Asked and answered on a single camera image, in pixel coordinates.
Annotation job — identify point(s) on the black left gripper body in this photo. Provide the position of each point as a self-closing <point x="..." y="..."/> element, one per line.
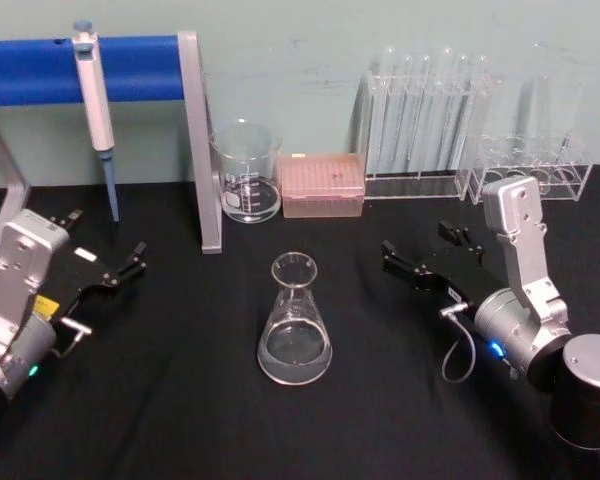
<point x="77" y="272"/>

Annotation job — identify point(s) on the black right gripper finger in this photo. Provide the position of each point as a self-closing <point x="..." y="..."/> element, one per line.
<point x="402" y="262"/>
<point x="455" y="234"/>

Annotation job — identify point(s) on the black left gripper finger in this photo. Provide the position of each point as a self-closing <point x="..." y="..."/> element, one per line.
<point x="130" y="267"/>
<point x="67" y="220"/>

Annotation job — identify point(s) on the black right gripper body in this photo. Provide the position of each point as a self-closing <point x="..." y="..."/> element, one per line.
<point x="460" y="275"/>

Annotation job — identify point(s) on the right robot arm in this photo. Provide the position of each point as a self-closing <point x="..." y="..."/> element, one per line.
<point x="525" y="280"/>

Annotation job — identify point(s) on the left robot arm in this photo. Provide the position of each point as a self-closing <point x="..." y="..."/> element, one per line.
<point x="15" y="280"/>

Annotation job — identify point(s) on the tall clear acrylic tube rack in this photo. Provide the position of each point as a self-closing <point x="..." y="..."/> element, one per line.
<point x="415" y="187"/>

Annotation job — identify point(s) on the low clear acrylic tube rack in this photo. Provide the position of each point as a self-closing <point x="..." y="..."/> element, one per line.
<point x="530" y="177"/>

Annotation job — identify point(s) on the pink pipette tip box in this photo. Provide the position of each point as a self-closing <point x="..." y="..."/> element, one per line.
<point x="322" y="185"/>

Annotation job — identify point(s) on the white and blue pipette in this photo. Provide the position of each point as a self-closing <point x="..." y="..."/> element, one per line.
<point x="94" y="100"/>

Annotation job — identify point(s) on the clear glass test tube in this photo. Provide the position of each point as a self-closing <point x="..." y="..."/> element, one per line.
<point x="424" y="100"/>
<point x="462" y="100"/>
<point x="480" y="100"/>
<point x="390" y="90"/>
<point x="407" y="100"/>
<point x="446" y="90"/>

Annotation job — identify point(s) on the clear glass conical flask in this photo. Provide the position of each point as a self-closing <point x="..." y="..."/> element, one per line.
<point x="295" y="345"/>

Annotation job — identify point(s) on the clear glass beaker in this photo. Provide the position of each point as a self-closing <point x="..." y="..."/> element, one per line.
<point x="250" y="200"/>

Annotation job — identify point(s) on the tall clear glass cylinder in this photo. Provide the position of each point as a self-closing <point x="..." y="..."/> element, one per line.
<point x="550" y="110"/>

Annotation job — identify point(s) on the blue bar pipette stand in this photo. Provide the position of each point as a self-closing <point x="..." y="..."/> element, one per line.
<point x="140" y="67"/>

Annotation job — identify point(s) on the black table cloth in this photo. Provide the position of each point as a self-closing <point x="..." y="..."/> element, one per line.
<point x="190" y="430"/>

